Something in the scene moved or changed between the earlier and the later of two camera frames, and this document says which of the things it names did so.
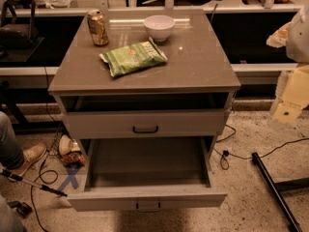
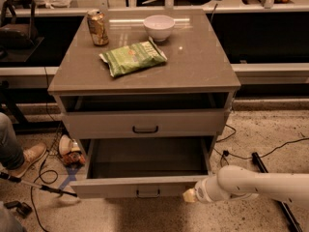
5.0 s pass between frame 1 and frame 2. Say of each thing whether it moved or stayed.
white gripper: moved
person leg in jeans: stayed
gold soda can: stayed
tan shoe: stayed
